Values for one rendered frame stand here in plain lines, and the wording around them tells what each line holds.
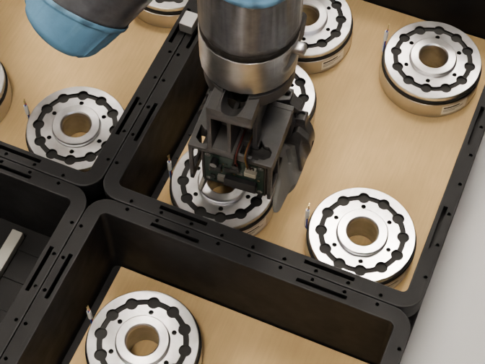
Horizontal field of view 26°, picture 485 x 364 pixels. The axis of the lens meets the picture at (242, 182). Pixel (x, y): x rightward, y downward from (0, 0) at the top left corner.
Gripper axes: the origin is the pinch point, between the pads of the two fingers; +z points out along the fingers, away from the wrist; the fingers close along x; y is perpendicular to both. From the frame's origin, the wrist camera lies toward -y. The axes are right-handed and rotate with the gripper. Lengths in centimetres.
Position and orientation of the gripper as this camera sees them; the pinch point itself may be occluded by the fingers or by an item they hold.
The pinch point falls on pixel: (255, 172)
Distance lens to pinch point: 98.4
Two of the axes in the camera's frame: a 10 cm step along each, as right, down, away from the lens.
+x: 9.5, 2.7, -1.6
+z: 0.0, 5.1, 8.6
